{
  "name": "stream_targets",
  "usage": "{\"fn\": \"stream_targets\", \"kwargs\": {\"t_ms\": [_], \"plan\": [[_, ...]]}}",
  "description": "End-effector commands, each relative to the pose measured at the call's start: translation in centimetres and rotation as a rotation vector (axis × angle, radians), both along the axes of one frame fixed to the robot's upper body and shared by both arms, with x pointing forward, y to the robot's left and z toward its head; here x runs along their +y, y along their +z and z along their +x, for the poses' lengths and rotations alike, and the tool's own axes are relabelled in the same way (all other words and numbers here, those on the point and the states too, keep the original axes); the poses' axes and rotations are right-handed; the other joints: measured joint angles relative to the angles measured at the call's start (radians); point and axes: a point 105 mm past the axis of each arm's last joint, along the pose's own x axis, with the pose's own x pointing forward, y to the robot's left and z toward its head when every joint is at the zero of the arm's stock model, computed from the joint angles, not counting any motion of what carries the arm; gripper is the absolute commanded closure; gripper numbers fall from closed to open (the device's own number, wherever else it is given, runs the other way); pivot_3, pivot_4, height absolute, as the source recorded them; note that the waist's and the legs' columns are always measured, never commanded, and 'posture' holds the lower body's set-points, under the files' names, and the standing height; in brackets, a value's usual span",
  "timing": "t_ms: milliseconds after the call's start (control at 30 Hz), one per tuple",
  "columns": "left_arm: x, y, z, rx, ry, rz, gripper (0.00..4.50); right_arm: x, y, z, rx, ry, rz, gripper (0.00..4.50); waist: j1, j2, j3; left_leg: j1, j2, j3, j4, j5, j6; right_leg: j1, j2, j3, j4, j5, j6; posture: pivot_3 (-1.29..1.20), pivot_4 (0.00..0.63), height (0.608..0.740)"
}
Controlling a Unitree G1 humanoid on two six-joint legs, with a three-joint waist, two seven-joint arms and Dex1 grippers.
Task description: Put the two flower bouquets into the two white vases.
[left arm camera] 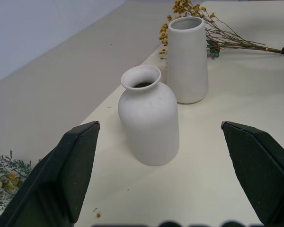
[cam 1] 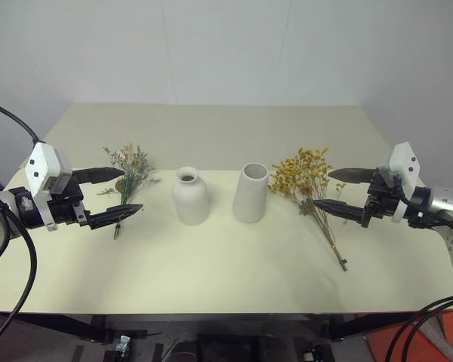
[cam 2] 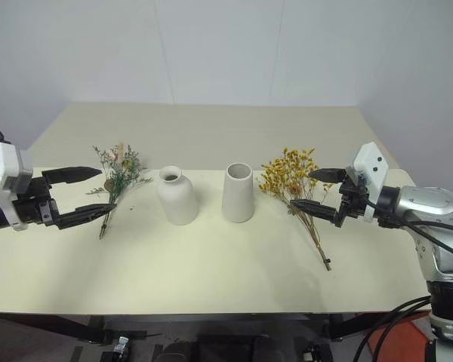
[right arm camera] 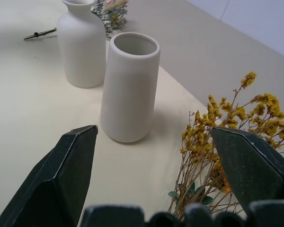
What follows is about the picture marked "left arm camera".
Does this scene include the yellow dried flower bunch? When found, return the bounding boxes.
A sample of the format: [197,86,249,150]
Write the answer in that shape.
[159,0,284,61]

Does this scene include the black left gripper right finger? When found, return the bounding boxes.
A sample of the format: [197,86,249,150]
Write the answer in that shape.
[221,121,284,227]

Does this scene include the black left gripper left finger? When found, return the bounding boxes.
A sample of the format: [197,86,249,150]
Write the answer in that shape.
[0,121,101,227]

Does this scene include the green and yellow flower bunch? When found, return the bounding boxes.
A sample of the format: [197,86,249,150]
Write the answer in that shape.
[0,149,42,219]

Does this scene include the white flared-neck ceramic vase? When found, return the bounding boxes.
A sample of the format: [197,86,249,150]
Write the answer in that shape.
[117,65,180,166]

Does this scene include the tall white tapered ceramic vase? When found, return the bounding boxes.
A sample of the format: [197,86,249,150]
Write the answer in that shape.
[167,16,209,105]

